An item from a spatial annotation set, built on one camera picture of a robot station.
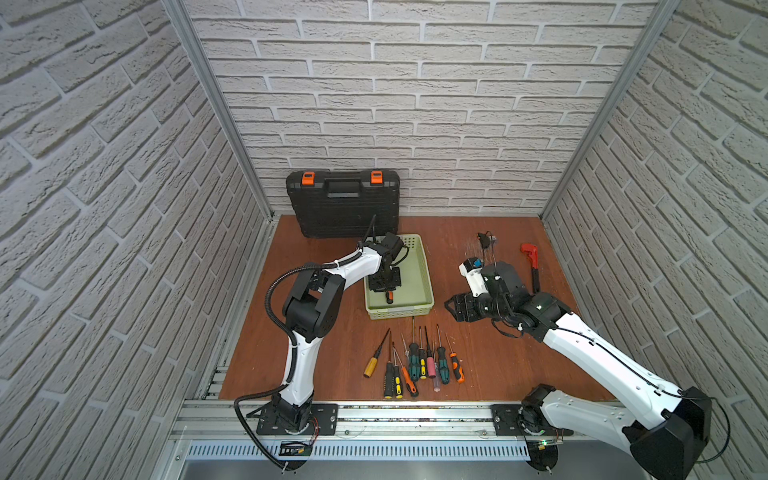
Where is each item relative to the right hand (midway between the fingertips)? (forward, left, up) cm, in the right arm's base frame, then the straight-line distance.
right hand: (457, 299), depth 77 cm
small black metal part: (+32, -21, -16) cm, 41 cm away
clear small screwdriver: (-7, +14, -17) cm, 23 cm away
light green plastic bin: (+11, +9, -18) cm, 23 cm away
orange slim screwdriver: (-16, +14, -15) cm, 27 cm away
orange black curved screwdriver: (-14, 0, -16) cm, 21 cm away
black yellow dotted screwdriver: (-10, +10, -15) cm, 21 cm away
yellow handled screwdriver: (-10, +24, -16) cm, 30 cm away
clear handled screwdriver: (-17, +7, -17) cm, 25 cm away
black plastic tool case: (+42, +32, -3) cm, 53 cm away
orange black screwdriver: (+10, +17, -15) cm, 25 cm away
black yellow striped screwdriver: (-13, +19, -16) cm, 28 cm away
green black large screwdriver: (-10, +12, -15) cm, 21 cm away
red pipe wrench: (+24, -37, -16) cm, 47 cm away
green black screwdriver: (-12, +4, -15) cm, 20 cm away
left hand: (+16, +15, -16) cm, 27 cm away
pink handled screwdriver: (-11, +8, -15) cm, 20 cm away
